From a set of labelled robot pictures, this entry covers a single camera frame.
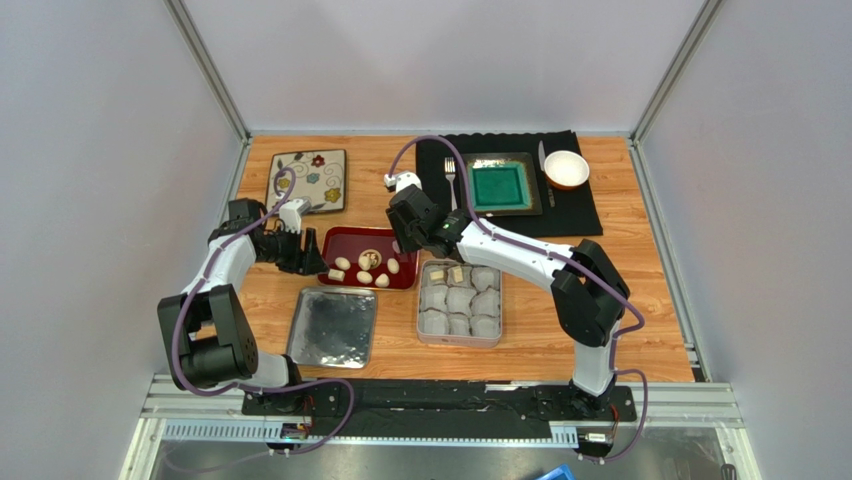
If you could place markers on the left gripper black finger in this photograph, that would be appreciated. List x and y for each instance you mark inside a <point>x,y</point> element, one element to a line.
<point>311,250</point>
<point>308,269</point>

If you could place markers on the black cloth placemat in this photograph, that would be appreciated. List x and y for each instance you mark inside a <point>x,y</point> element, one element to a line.
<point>565,212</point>

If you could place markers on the blue plastic object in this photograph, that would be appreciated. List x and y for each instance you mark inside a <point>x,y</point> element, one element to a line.
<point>561,472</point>

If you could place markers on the silver tin lid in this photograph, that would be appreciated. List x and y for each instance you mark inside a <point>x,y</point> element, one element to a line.
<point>333,327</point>

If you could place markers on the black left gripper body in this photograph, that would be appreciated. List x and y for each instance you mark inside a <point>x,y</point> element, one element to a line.
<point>283,249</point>

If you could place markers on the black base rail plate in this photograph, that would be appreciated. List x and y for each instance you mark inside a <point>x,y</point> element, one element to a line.
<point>440,409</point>

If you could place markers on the red lacquer tray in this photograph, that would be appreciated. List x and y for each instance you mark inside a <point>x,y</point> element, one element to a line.
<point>350,242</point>

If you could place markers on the green square plate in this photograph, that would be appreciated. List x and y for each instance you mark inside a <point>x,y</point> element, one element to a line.
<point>501,184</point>

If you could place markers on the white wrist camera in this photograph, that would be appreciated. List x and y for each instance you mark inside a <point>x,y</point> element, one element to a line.
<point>291,214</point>
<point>397,182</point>

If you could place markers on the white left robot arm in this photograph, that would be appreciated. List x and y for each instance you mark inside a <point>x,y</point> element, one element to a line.
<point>209,342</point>

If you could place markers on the white orange bowl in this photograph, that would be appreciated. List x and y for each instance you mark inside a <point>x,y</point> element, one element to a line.
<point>566,170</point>

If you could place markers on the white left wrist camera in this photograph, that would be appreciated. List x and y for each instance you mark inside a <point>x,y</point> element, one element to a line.
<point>291,214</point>

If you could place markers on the white oval chocolate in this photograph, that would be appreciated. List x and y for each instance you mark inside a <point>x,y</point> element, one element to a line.
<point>393,266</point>
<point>342,263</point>
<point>364,277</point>

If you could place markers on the pink metal tin box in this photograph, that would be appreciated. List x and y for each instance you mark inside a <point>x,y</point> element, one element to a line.
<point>468,315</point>

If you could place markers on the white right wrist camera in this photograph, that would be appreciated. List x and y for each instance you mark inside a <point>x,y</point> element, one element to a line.
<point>397,182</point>

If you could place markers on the white heart chocolate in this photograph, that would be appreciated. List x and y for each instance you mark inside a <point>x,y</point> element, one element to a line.
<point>382,281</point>
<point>369,259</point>

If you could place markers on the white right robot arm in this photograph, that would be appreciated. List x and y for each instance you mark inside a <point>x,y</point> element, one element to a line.
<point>589,294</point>

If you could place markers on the silver fork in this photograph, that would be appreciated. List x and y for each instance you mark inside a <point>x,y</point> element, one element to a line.
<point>450,176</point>

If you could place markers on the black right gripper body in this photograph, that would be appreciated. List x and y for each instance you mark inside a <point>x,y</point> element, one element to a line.
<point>405,233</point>

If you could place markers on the floral square plate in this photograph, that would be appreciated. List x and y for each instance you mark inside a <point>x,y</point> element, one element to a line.
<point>320,176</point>

